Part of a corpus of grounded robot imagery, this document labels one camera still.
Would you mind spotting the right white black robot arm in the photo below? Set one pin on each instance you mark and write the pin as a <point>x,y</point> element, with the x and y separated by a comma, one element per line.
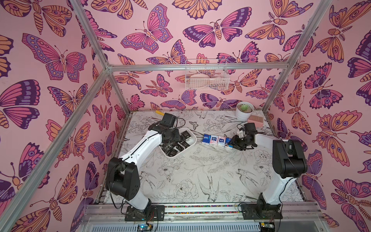
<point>288,162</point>

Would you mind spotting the white wire wall basket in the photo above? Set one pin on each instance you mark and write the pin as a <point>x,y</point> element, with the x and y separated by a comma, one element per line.
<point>206,76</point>

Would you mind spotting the light pink tissue pack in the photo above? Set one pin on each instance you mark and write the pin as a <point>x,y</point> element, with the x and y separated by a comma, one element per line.
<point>221,141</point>

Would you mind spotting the blue pocket tissue pack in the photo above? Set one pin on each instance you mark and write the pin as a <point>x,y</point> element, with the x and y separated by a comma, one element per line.
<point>206,139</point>

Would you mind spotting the white plastic storage box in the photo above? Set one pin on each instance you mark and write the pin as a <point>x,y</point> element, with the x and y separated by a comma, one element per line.
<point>177,142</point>

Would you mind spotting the pink brush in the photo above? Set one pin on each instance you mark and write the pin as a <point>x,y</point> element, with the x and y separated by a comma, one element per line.
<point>257,120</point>

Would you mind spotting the white pot with succulent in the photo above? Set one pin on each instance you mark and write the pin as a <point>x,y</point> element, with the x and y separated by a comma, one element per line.
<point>244,110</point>

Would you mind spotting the blue yellow garden fork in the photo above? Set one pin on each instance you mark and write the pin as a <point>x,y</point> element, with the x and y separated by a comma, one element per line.
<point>159,112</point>

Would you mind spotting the pink white tissue pack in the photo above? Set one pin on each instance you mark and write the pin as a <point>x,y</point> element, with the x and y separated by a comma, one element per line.
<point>213,140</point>

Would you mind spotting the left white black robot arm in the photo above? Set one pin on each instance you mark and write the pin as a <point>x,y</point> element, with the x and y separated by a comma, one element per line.
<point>123,177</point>

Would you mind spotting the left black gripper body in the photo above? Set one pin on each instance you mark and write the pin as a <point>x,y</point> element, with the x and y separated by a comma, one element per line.
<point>174,136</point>

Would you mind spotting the blue cartoon tissue pack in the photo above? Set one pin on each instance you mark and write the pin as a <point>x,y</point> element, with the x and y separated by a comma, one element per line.
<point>228,144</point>

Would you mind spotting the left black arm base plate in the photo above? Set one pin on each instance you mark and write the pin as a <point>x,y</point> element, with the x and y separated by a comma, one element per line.
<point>155,213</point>

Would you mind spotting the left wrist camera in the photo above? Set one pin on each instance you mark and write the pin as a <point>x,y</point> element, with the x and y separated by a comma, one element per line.
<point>168,120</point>

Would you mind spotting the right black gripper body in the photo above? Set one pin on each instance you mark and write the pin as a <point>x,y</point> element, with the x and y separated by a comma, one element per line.
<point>240,141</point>

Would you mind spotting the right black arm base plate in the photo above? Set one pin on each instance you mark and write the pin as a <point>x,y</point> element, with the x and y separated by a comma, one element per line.
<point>263,212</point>

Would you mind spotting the black Face tissue pack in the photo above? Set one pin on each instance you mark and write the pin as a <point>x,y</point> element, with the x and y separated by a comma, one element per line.
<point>184,144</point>
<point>186,135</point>

